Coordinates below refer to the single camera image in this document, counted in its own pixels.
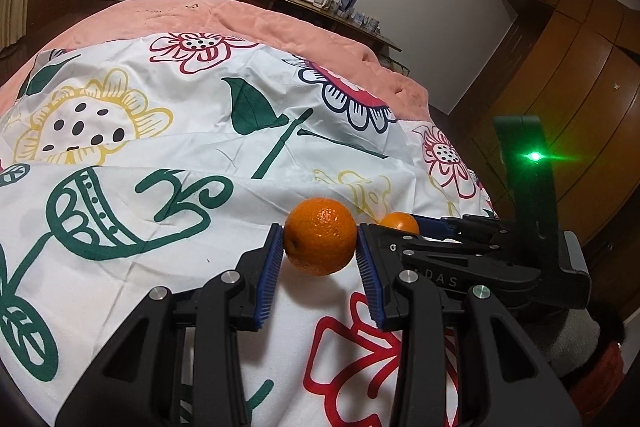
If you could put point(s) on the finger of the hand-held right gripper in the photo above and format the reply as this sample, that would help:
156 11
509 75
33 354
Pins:
425 247
435 223

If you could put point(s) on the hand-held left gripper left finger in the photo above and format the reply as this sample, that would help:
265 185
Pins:
267 277

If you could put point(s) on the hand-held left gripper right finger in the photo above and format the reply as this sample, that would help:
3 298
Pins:
370 282

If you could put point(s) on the orange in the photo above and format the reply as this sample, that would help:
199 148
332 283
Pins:
320 234
399 223

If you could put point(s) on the person's right forearm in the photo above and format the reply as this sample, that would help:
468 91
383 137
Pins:
565 334

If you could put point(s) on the person's red clothing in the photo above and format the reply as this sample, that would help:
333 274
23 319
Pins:
600 377

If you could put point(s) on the white floral duvet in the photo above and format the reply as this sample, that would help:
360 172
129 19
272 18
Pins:
175 147

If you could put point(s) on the wooden wardrobe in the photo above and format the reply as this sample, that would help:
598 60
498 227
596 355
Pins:
575 57

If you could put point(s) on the blue water jug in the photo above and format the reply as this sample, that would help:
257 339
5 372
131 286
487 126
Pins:
348 2

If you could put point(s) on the wooden headboard shelf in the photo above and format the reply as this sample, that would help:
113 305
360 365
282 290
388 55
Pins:
300 6

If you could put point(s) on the pink blanket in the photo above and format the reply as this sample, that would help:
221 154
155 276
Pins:
150 17

